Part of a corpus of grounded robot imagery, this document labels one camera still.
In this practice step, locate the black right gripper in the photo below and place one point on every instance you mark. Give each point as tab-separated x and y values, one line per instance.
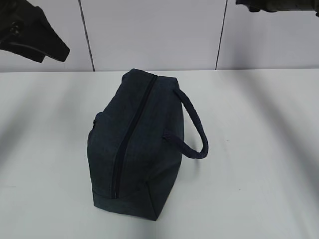
280	5

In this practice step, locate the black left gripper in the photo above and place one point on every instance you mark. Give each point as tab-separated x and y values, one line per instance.
39	39

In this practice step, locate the dark blue lunch bag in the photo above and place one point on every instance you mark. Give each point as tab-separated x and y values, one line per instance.
137	142

